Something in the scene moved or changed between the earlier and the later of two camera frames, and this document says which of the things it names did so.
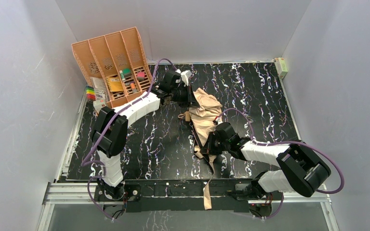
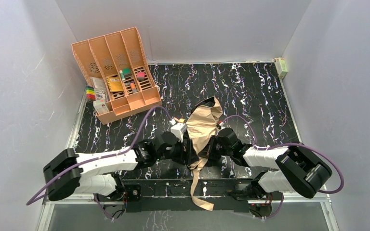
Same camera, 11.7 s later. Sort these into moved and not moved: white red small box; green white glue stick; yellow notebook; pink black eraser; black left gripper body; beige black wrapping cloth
Moved: black left gripper body; beige black wrapping cloth
Not moved: pink black eraser; white red small box; green white glue stick; yellow notebook
